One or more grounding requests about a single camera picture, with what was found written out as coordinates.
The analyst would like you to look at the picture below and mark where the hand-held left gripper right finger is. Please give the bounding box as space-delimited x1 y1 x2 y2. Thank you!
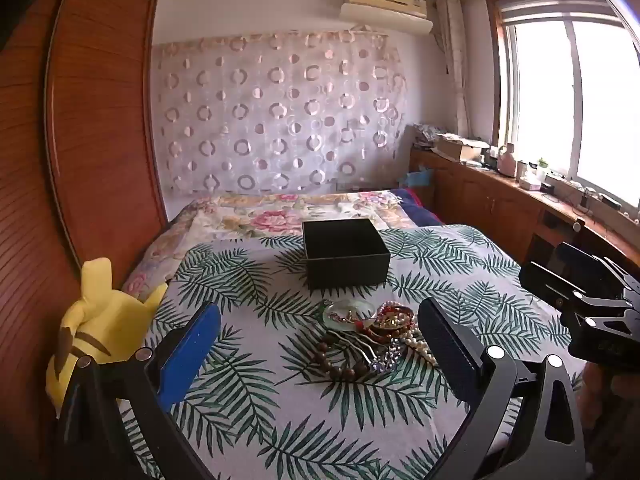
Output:
417 297 587 480

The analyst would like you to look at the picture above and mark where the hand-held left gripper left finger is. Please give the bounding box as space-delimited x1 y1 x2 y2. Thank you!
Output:
52 302 222 480

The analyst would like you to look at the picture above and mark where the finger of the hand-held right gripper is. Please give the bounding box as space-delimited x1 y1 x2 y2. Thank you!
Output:
556 242 630 287
519 261 633 312

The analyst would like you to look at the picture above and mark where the long white pearl necklace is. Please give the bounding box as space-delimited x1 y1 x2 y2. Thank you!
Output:
395 327 439 367

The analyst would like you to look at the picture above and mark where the black cardboard box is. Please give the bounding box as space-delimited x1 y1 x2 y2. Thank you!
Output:
301 218 391 291

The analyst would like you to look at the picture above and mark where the person's right hand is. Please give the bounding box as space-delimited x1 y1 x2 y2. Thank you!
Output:
582 360 640 461

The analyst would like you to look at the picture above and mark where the silver crystal hair ornament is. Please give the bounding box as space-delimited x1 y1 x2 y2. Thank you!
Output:
369 346 402 374

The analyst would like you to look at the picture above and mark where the metal hair fork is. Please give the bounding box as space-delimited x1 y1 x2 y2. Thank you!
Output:
339 332 382 362

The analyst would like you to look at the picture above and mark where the long wooden cabinet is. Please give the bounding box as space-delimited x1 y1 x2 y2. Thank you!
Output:
409 145 640 283

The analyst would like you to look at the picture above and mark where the leaf print bedsheet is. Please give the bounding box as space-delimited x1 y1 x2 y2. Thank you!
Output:
117 224 587 480

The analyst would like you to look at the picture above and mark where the yellow plush toy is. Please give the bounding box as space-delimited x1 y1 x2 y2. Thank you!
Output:
46 258 169 417

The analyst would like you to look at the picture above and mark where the floral blanket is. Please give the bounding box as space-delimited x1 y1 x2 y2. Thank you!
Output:
121 191 417 302

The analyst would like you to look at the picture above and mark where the dark blue blanket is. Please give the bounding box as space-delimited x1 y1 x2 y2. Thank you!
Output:
389 188 447 227

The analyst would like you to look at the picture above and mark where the open cardboard box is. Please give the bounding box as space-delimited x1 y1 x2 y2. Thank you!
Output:
436 137 490 162

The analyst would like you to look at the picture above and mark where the wooden framed window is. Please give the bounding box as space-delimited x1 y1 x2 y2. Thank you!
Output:
486 0 640 208

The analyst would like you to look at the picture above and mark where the blue plastic bag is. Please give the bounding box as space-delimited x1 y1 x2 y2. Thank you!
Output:
406 170 434 192

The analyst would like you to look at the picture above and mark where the beige window curtain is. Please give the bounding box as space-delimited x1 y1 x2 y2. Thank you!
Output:
434 0 474 139

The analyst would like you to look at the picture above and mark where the circle-patterned sheer curtain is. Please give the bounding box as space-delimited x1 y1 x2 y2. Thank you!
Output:
151 29 409 197

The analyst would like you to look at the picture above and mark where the wooden wardrobe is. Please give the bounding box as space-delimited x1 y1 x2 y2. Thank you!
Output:
0 0 169 480

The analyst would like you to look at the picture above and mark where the white air conditioner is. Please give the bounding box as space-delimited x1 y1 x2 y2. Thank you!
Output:
340 0 434 36

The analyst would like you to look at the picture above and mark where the red bead bracelet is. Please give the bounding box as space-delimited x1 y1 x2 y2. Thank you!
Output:
375 301 417 333

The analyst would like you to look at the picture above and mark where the brown wooden bead bracelet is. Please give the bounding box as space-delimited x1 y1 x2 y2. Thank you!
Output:
312 337 373 386

